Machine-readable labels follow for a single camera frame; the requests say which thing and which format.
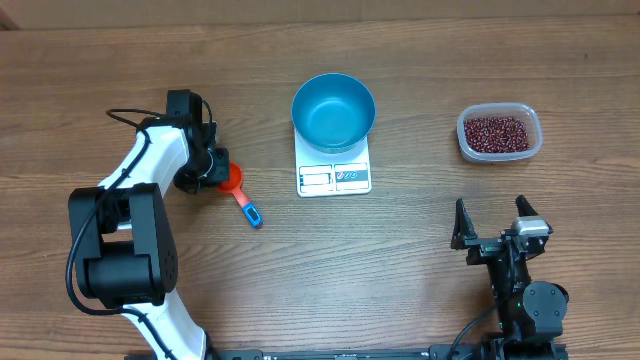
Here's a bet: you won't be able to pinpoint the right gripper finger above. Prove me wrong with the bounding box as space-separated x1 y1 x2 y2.
515 195 540 217
451 198 478 250

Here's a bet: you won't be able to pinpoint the red measuring scoop blue handle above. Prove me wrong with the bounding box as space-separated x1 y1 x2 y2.
217 163 263 229

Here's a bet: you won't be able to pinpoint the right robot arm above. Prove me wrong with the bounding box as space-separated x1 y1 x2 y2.
446 195 569 359

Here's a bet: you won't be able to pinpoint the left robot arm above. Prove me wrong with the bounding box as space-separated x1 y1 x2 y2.
65 89 230 359

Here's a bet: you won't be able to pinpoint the white digital kitchen scale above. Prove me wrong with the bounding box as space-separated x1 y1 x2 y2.
294 131 372 198

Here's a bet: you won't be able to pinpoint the blue bowl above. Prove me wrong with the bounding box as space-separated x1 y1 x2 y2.
290 73 377 153

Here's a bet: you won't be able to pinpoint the red adzuki beans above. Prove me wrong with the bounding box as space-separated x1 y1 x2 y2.
464 117 530 153

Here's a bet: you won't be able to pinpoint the clear plastic container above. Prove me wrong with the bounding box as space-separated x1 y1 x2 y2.
457 102 543 163

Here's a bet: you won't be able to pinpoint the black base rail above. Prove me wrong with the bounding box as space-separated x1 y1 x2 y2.
124 344 569 360

